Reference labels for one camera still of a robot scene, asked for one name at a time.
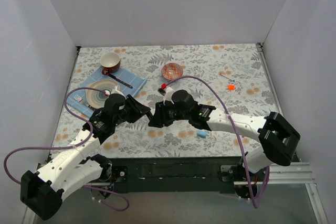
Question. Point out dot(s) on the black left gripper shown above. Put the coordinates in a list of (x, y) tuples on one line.
[(132, 106)]

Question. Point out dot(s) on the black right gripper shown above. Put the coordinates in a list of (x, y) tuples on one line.
[(163, 114)]

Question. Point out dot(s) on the orange pen cap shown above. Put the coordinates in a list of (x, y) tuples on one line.
[(231, 87)]

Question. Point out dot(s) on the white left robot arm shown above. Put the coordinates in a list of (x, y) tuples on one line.
[(44, 190)]

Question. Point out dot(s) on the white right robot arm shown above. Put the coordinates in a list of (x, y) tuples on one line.
[(278, 139)]

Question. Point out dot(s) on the light blue pen cap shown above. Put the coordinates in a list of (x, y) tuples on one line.
[(202, 134)]

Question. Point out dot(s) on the blue checked cloth napkin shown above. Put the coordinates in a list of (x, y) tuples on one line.
[(123, 74)]

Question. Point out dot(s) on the beige blue ringed plate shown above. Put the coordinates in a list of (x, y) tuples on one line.
[(95, 98)]

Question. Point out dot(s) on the orange patterned bowl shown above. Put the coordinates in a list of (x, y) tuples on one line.
[(171, 71)]

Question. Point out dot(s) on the red brown ceramic mug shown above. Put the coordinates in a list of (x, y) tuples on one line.
[(110, 63)]

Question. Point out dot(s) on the silver fork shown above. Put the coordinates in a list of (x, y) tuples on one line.
[(82, 101)]

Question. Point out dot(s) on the floral tablecloth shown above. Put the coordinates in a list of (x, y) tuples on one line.
[(230, 77)]

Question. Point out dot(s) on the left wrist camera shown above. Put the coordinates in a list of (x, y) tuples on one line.
[(115, 90)]

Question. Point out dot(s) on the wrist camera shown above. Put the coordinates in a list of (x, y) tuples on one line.
[(166, 92), (115, 90)]

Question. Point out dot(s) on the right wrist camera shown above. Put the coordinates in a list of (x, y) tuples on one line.
[(166, 92)]

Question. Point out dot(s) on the black handled knife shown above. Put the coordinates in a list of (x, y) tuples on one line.
[(120, 81)]

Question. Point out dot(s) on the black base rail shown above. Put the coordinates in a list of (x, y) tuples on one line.
[(189, 174)]

